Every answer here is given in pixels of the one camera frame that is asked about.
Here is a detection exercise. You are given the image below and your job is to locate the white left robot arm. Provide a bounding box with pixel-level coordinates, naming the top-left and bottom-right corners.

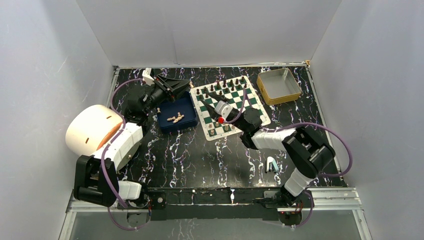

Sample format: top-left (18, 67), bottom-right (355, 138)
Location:
top-left (65, 74), bottom-right (191, 208)

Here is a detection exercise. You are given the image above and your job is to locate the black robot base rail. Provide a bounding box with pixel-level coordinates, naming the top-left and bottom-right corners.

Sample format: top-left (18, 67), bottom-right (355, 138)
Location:
top-left (125, 187), bottom-right (315, 228)

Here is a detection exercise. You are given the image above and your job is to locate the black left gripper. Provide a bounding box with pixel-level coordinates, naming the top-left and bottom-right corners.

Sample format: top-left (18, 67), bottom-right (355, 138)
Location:
top-left (143, 75), bottom-right (191, 114)

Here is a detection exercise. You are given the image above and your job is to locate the white orange cylindrical appliance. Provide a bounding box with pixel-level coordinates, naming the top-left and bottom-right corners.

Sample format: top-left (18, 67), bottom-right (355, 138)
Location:
top-left (65, 104), bottom-right (123, 156)

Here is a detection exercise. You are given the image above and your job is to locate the gold tin box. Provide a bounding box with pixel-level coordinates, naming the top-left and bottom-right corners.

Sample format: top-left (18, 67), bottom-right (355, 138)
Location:
top-left (256, 68), bottom-right (302, 106)

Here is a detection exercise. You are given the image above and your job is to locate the small white blue stapler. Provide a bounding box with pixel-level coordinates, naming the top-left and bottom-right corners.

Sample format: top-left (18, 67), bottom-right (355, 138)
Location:
top-left (265, 156), bottom-right (279, 173)

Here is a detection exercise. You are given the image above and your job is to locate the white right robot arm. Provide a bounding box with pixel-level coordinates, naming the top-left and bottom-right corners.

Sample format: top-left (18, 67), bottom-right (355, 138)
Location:
top-left (201, 94), bottom-right (336, 207)

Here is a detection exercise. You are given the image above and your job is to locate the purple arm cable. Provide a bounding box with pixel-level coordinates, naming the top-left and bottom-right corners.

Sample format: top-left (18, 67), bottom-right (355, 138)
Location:
top-left (222, 86), bottom-right (354, 228)
top-left (100, 78), bottom-right (148, 231)

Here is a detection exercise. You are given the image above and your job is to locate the dark blue tin box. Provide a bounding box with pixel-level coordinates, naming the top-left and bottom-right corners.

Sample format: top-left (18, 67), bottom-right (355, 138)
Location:
top-left (157, 92), bottom-right (198, 134)

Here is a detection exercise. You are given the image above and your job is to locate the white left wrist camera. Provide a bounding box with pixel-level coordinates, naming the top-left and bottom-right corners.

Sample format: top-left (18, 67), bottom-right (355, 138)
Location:
top-left (142, 67), bottom-right (155, 86)

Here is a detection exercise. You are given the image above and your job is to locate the green white chess board mat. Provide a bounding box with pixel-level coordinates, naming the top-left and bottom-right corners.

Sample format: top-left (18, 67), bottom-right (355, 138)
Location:
top-left (189, 75), bottom-right (271, 141)

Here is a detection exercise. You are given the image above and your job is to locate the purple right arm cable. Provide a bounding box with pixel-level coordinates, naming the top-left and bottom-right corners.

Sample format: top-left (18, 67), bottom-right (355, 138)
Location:
top-left (222, 86), bottom-right (354, 228)

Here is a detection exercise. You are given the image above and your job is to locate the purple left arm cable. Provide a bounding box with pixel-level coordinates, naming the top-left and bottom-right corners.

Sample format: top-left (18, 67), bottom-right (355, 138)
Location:
top-left (100, 78), bottom-right (148, 231)

